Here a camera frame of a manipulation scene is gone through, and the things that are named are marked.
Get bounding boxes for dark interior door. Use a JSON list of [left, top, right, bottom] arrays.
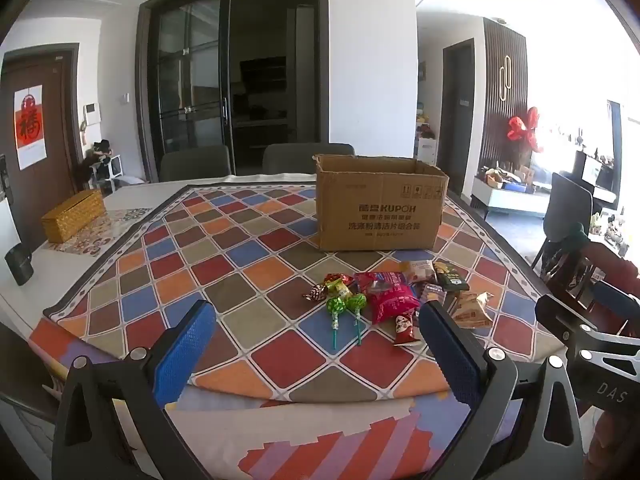
[[442, 39, 476, 196]]

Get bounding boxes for checked colourful tablecloth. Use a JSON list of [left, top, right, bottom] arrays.
[[42, 182, 567, 404]]

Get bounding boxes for striped pastel cloth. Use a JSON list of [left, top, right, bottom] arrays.
[[29, 317, 551, 480]]

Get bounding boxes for black sliding glass door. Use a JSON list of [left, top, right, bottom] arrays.
[[135, 0, 331, 181]]

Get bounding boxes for small red snack packet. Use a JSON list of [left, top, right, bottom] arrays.
[[393, 314, 418, 347]]

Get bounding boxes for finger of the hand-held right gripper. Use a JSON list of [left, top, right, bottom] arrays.
[[535, 294, 601, 348], [592, 280, 640, 337]]

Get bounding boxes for brown wooden chair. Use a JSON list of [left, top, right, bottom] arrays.
[[532, 240, 640, 311]]

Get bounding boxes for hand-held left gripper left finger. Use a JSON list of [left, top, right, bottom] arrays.
[[52, 300, 217, 480]]

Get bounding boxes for large pink snack bag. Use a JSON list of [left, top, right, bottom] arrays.
[[355, 271, 422, 325]]

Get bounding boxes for green cloth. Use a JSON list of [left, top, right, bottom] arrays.
[[565, 222, 593, 253]]

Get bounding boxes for dark green snack packet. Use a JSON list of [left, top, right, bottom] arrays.
[[432, 261, 471, 292]]

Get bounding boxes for white low cabinet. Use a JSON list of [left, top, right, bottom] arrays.
[[470, 175, 551, 221]]

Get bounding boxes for red and white door poster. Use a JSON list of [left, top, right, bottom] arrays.
[[14, 85, 43, 170]]

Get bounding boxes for golden wicker tissue box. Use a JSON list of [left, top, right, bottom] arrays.
[[41, 190, 106, 244]]

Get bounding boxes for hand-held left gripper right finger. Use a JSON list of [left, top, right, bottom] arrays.
[[419, 301, 593, 480]]

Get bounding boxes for red bow decoration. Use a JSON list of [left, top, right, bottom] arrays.
[[507, 106, 543, 153]]

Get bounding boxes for beige snack packet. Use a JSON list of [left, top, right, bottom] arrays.
[[400, 260, 438, 286]]

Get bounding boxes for grey dining chair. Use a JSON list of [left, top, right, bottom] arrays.
[[159, 145, 232, 183], [262, 143, 356, 175]]

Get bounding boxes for brown cardboard box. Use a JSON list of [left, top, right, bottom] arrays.
[[313, 154, 449, 252]]

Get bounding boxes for brown entrance door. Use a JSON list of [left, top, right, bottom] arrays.
[[0, 42, 83, 251]]

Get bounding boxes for dark upholstered chair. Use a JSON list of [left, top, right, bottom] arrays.
[[532, 172, 593, 268]]

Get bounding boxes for cream cracker packet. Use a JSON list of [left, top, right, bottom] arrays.
[[450, 291, 495, 329]]

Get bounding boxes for patterned placemat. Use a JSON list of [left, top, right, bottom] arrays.
[[47, 207, 153, 258]]

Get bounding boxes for white shelf rack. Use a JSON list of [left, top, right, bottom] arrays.
[[90, 157, 123, 193]]

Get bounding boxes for white storage boxes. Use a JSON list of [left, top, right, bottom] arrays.
[[415, 137, 438, 166]]

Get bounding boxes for yellow green wrapped candy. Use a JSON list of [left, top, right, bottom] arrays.
[[325, 273, 356, 298]]

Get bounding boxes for green lollipop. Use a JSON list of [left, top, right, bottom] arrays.
[[346, 294, 368, 346], [326, 296, 348, 350]]

